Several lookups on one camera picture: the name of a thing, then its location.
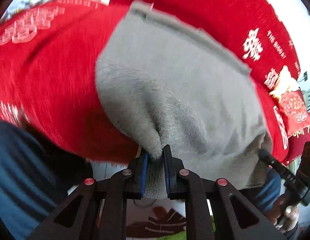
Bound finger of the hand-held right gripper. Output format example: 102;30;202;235
259;149;299;188

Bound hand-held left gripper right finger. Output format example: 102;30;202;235
162;144;287;240

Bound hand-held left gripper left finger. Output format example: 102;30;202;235
26;151;150;240

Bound grey knit sweater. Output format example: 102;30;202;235
94;0;273;200

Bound person's right hand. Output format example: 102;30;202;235
269;194;300;233

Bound patterned floor mat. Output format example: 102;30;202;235
126;206;188;240

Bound red embroidered cushion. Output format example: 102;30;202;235
277;90;310;138

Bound cream and red cloth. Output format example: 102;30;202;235
269;65;299;99

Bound person's blue jeans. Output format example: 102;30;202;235
0;121;282;240

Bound red printed sofa cover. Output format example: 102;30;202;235
0;0;310;167

